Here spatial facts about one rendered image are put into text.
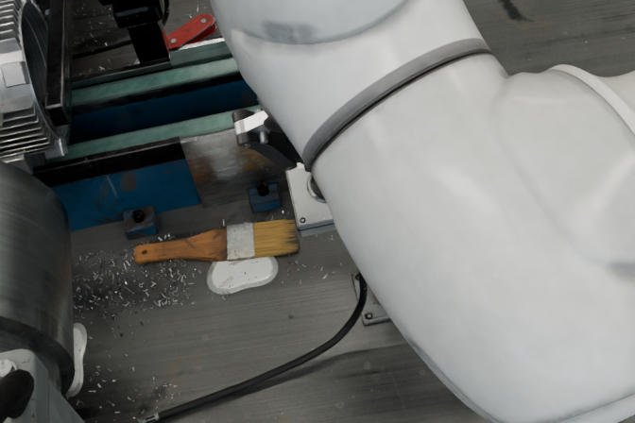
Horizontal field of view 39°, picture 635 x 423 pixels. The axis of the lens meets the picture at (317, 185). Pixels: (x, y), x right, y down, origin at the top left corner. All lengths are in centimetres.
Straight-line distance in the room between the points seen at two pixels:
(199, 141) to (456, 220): 72
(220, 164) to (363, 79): 73
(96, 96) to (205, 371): 37
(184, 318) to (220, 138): 22
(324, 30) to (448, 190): 8
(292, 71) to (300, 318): 69
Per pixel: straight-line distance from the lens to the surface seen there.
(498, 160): 37
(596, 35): 134
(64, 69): 103
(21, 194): 85
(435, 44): 39
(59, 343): 81
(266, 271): 110
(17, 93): 101
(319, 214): 82
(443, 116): 37
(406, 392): 101
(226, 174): 111
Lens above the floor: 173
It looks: 54 degrees down
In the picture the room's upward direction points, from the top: 10 degrees counter-clockwise
